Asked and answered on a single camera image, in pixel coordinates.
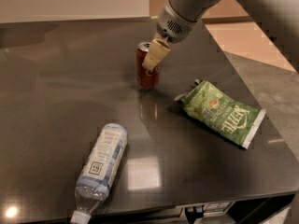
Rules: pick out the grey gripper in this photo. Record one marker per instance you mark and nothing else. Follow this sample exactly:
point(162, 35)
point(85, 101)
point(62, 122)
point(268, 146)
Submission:
point(172, 26)

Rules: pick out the red coke can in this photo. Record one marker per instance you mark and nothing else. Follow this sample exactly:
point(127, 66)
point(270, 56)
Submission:
point(145, 78)

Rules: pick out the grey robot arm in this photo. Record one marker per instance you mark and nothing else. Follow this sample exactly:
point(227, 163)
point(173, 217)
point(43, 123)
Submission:
point(278, 19)

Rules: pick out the green jalapeno chip bag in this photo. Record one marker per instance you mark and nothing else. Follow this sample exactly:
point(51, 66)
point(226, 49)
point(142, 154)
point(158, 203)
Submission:
point(231, 119)

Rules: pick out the clear plastic water bottle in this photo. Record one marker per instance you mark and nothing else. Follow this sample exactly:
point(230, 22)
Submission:
point(97, 176)

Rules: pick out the black drawer unit under table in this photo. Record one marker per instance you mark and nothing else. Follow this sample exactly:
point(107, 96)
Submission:
point(240, 212)

